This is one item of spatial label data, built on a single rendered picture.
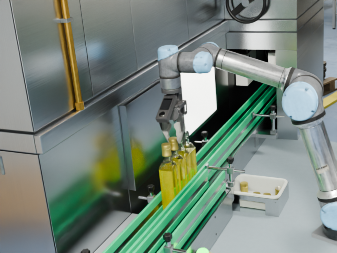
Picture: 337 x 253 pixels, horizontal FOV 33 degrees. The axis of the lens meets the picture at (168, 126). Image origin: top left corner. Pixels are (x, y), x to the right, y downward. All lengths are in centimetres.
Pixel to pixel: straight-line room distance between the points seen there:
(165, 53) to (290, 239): 85
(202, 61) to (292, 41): 106
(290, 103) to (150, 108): 59
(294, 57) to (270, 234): 106
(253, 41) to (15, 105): 164
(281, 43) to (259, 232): 109
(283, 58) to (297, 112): 113
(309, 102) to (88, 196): 79
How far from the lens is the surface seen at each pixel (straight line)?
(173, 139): 215
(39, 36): 170
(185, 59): 203
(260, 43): 304
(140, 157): 220
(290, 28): 298
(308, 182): 271
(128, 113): 209
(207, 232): 218
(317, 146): 199
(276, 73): 208
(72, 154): 187
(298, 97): 192
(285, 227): 236
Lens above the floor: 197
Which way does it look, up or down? 21 degrees down
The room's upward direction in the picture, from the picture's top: 5 degrees counter-clockwise
